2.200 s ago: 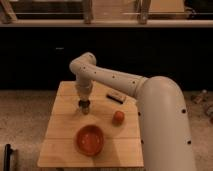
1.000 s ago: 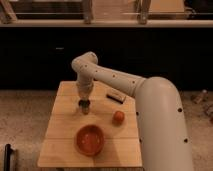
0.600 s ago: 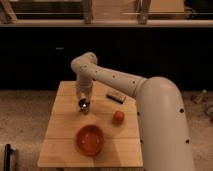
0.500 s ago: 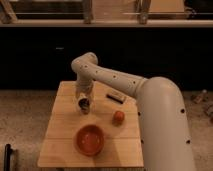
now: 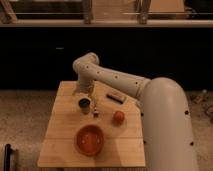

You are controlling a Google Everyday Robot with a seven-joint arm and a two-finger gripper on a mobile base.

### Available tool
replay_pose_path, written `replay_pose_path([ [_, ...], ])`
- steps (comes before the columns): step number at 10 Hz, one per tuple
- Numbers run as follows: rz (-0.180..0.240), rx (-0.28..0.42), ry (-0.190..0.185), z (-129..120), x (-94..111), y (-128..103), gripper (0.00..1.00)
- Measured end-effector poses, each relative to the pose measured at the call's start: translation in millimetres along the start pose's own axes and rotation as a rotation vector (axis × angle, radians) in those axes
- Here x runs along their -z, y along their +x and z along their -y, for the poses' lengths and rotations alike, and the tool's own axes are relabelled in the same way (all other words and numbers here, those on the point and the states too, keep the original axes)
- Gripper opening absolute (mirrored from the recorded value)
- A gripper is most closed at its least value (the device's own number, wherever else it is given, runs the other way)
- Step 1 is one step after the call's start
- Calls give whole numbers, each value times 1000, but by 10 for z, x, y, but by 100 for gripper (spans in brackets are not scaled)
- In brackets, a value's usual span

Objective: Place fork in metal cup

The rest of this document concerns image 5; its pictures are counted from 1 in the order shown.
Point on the wooden shelf rail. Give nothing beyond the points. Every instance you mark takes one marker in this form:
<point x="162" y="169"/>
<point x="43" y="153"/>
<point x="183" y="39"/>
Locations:
<point x="112" y="23"/>

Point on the dark rectangular sponge block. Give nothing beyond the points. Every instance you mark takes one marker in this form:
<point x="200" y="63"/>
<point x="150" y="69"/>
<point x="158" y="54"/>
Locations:
<point x="116" y="97"/>

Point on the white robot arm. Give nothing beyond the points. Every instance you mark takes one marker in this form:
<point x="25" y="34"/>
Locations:
<point x="166" y="122"/>

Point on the orange bowl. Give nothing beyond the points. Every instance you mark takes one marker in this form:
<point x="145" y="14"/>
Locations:
<point x="89" y="140"/>

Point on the black object at floor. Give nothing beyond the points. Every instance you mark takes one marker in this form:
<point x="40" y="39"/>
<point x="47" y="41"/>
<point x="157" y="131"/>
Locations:
<point x="7" y="154"/>

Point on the red tomato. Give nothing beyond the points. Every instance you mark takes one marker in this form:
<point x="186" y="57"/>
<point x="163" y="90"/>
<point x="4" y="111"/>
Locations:
<point x="118" y="117"/>

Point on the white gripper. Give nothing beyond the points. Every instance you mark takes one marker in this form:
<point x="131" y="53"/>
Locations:
<point x="84" y="85"/>

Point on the metal cup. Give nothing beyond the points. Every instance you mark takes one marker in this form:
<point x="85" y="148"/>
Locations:
<point x="84" y="105"/>

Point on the wooden table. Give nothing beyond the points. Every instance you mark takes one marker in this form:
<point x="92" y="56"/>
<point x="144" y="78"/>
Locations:
<point x="123" y="145"/>

